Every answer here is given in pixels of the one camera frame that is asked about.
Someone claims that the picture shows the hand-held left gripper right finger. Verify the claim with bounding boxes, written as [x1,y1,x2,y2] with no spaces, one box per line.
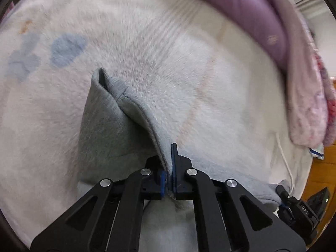
[171,143,306,252]

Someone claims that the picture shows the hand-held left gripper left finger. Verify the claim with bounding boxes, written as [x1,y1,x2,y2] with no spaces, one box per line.
[30,155,166,252]

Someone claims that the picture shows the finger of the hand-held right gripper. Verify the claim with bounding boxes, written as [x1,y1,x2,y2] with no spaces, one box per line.
[275,185,291,203]

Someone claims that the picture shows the grey hoodie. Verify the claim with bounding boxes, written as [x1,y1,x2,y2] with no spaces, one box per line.
[77,68,293,252]

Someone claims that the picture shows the pink floral blanket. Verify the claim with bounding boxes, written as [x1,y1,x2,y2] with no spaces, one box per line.
[265,0,334,160]

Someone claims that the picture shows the white plush blanket blue print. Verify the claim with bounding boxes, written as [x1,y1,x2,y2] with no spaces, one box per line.
[0,0,313,250]

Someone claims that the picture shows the purple quilt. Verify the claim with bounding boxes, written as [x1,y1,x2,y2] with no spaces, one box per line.
[168,0,289,72]

